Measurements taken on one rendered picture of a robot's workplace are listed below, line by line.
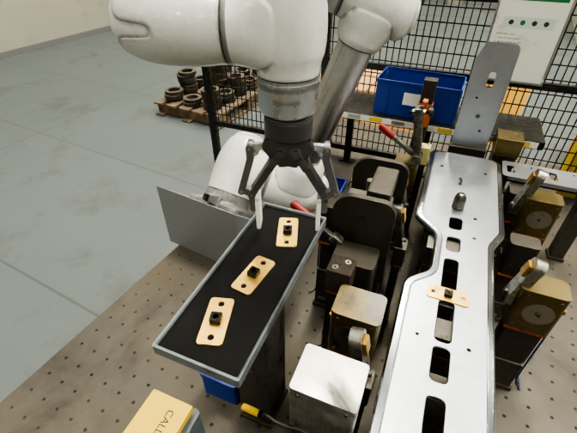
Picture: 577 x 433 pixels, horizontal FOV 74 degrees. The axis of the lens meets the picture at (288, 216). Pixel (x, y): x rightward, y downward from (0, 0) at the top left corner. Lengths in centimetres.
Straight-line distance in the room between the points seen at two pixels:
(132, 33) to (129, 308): 89
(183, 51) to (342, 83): 64
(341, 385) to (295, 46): 46
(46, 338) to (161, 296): 111
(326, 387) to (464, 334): 35
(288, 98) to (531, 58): 126
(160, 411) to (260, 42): 47
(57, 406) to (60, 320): 121
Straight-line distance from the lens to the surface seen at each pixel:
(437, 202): 116
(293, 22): 51
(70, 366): 123
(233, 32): 53
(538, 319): 98
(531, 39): 169
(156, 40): 56
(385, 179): 86
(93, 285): 244
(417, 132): 118
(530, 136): 160
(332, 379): 61
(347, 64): 111
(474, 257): 101
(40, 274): 266
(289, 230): 72
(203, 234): 130
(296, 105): 55
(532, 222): 124
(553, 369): 129
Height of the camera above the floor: 164
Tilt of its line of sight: 38 degrees down
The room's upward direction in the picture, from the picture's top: straight up
